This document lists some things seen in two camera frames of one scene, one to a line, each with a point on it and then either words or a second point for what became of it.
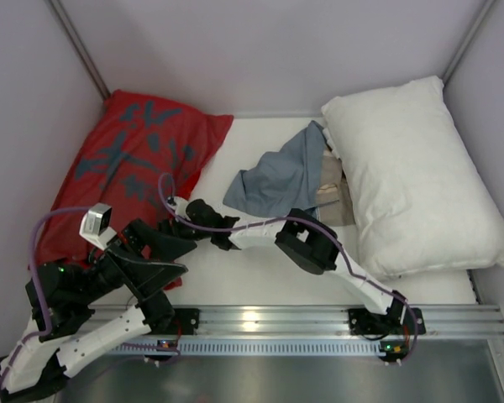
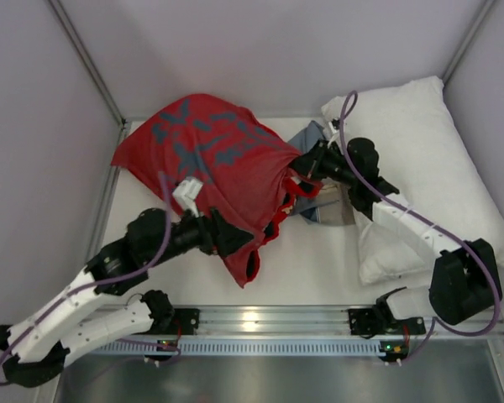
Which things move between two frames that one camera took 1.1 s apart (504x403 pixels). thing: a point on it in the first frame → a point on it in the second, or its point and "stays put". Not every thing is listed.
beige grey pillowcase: (333, 199) stays put
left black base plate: (185, 321) stays put
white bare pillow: (419, 202) stays put
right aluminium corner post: (478, 21) stays put
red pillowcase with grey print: (135, 157) → (215, 154)
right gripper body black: (184, 229) → (316, 159)
